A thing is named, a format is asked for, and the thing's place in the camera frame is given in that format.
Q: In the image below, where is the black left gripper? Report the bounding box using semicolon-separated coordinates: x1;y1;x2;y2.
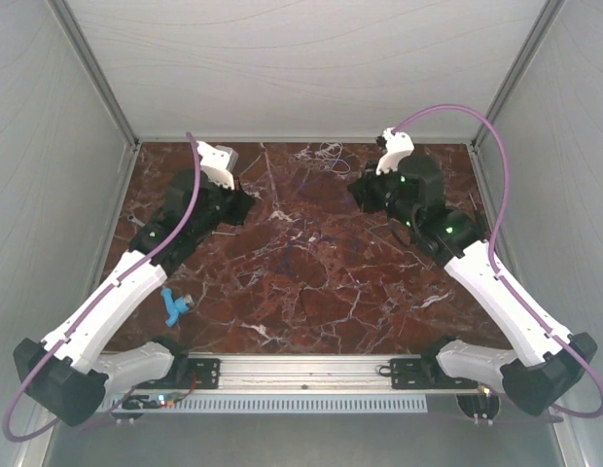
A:
193;174;257;238

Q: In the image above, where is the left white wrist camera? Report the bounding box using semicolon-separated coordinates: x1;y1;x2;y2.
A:
197;141;238;191

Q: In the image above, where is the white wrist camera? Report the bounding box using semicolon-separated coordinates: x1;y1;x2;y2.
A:
197;141;238;191
375;127;414;175

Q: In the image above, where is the grey slotted cable duct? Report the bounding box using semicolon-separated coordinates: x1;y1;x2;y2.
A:
99;393;428;414

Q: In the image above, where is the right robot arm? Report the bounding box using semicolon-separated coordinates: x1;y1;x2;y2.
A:
347;156;597;416

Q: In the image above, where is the blue wire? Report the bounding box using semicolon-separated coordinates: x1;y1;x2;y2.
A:
262;172;364;273

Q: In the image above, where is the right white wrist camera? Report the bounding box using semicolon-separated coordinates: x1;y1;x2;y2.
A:
375;127;414;175

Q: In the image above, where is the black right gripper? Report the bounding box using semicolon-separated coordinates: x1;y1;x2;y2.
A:
347;157;417;229

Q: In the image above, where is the white wire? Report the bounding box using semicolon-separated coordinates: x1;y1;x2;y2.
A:
316;140;351;175

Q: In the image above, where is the silver ratchet wrench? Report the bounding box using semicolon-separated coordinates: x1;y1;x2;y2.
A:
127;214;144;227

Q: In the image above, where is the small black screwdriver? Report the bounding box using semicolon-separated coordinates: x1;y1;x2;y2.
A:
469;194;487;232

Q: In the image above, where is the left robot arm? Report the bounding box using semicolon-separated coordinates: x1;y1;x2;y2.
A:
13;167;255;427

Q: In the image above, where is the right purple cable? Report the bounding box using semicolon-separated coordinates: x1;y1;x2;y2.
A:
391;104;603;422

